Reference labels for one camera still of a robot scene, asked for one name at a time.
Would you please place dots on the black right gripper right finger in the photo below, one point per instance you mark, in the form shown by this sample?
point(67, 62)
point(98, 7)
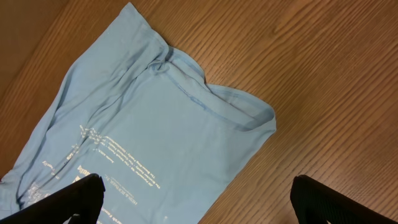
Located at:
point(316, 203)

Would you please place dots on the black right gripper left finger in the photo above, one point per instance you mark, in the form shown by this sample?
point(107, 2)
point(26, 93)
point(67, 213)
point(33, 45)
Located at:
point(80, 202)

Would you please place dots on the light blue printed t-shirt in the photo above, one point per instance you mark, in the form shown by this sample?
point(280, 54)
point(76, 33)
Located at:
point(138, 112)

